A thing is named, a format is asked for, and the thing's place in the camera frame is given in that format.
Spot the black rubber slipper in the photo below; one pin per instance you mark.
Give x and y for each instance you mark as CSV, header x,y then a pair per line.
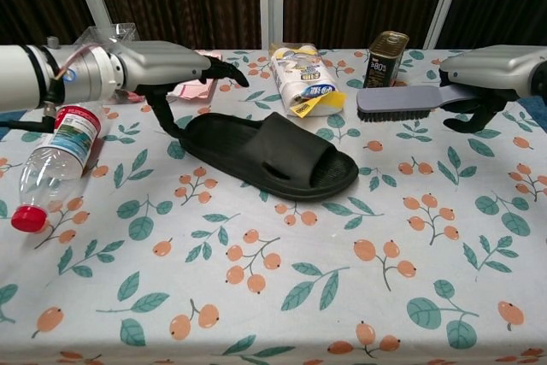
x,y
243,147

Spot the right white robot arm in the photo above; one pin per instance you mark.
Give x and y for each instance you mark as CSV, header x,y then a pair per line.
x,y
539,70

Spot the paper roll pack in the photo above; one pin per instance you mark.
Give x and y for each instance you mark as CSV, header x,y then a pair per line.
x,y
303,83

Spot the brown gold tin can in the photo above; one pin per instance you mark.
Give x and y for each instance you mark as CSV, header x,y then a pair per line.
x,y
384,66

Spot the clear bottle with red cap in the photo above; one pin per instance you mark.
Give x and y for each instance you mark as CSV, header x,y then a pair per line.
x,y
64,143

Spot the floral tablecloth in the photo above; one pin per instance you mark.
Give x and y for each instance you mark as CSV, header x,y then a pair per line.
x,y
273,275

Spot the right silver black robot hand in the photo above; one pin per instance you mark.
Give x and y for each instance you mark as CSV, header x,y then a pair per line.
x,y
495,68

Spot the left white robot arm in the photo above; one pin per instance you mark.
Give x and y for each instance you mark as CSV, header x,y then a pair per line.
x,y
38,74

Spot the pink white packet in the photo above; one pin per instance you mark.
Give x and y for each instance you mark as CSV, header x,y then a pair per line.
x,y
194,91

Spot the blue table cover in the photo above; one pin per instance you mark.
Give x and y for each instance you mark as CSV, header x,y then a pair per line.
x,y
534,110

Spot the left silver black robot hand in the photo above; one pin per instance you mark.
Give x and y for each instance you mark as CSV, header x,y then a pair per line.
x,y
154,63

